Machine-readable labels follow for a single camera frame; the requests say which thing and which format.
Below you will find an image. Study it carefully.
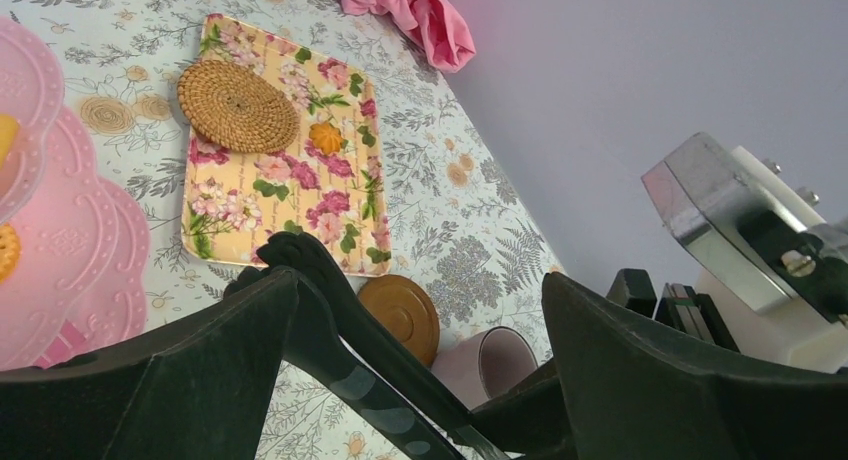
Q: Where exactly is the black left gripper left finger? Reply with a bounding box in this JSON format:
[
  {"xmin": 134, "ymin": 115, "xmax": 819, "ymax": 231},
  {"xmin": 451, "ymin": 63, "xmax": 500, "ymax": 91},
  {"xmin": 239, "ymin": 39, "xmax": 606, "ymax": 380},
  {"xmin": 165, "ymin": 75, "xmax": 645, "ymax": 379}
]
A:
[{"xmin": 1, "ymin": 270, "xmax": 298, "ymax": 459}]

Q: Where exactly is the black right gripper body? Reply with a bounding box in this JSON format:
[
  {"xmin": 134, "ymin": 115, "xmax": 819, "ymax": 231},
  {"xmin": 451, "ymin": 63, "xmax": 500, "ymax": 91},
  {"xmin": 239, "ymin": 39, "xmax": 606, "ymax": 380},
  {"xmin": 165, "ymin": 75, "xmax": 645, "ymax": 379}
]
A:
[{"xmin": 606, "ymin": 268, "xmax": 739, "ymax": 353}]

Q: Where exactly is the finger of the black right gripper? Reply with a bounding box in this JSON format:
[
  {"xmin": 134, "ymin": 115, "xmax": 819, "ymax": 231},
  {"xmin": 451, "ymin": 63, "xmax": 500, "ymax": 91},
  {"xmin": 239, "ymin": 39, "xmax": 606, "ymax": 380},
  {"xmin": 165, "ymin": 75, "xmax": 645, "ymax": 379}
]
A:
[{"xmin": 471, "ymin": 360, "xmax": 577, "ymax": 460}]

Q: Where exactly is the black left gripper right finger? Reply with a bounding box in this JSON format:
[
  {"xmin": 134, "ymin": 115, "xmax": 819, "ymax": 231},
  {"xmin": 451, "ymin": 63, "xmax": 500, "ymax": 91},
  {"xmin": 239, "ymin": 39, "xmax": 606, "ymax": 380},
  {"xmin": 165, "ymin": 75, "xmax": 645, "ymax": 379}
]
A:
[{"xmin": 541, "ymin": 272, "xmax": 847, "ymax": 459}]

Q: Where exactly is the floral rectangular serving tray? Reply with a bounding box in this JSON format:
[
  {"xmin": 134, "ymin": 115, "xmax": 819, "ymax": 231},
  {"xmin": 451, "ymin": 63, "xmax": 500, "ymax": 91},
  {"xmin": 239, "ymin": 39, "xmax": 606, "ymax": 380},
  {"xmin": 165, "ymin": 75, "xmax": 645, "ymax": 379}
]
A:
[{"xmin": 181, "ymin": 14, "xmax": 392, "ymax": 277}]

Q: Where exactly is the orange flower cookie toy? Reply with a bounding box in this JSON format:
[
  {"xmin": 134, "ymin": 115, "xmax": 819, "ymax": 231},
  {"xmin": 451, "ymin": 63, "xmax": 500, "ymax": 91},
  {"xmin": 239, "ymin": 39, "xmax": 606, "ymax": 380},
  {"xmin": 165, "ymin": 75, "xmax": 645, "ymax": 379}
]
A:
[{"xmin": 309, "ymin": 122, "xmax": 345, "ymax": 155}]

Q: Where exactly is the pink cake slice toy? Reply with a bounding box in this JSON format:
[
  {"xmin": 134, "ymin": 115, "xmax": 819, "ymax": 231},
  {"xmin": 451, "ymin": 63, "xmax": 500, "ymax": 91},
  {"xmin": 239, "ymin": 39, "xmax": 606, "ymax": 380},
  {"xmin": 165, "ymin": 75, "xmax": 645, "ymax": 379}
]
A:
[{"xmin": 34, "ymin": 321, "xmax": 87, "ymax": 369}]

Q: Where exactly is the small orange cookie toy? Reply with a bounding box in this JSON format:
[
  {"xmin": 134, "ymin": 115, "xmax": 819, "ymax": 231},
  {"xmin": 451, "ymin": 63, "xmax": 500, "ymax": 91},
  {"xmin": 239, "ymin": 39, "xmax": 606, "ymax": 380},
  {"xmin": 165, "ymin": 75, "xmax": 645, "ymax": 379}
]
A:
[{"xmin": 0, "ymin": 223, "xmax": 22, "ymax": 283}]

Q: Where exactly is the yellow rectangular biscuit toy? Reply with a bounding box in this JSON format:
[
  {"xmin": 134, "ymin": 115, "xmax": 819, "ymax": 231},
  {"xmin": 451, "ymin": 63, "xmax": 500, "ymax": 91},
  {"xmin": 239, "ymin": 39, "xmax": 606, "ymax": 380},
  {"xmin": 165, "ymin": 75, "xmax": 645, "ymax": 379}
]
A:
[{"xmin": 0, "ymin": 114, "xmax": 21, "ymax": 167}]

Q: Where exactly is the brown saucer right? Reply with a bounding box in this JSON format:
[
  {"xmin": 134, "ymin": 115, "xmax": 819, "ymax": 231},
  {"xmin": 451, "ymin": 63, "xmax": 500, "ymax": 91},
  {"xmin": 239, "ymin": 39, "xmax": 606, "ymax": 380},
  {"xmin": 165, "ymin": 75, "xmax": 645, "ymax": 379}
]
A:
[{"xmin": 358, "ymin": 274, "xmax": 440, "ymax": 368}]

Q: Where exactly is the pink three-tier cake stand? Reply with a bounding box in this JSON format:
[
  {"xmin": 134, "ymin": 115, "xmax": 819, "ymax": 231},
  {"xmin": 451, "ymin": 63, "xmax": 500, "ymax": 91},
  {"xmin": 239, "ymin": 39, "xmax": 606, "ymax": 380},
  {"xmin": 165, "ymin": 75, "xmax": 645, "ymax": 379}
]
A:
[{"xmin": 1, "ymin": 18, "xmax": 150, "ymax": 370}]

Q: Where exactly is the round woven brown coaster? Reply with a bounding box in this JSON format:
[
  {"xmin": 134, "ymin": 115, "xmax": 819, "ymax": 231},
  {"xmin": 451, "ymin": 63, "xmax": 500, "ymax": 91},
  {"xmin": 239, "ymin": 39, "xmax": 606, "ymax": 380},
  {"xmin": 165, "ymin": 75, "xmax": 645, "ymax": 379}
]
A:
[{"xmin": 176, "ymin": 60, "xmax": 300, "ymax": 154}]

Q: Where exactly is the crumpled pink cloth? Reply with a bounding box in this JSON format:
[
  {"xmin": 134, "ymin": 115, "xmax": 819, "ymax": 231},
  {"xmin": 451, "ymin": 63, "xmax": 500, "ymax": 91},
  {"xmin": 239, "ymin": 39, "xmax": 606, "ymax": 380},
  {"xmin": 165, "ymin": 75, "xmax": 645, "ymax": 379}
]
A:
[{"xmin": 340, "ymin": 0, "xmax": 476, "ymax": 73}]

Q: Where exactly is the mauve mug black handle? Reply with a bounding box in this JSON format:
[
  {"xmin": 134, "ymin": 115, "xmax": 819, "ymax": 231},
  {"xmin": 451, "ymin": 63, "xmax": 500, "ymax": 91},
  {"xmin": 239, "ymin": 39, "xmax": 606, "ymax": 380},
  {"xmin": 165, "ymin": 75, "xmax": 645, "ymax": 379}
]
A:
[{"xmin": 430, "ymin": 326, "xmax": 538, "ymax": 410}]

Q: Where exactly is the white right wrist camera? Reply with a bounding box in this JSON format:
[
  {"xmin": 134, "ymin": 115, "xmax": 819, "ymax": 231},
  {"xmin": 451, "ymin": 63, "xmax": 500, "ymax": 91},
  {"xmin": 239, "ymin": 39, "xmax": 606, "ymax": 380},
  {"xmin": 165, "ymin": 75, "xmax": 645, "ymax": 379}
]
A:
[{"xmin": 642, "ymin": 133, "xmax": 847, "ymax": 373}]

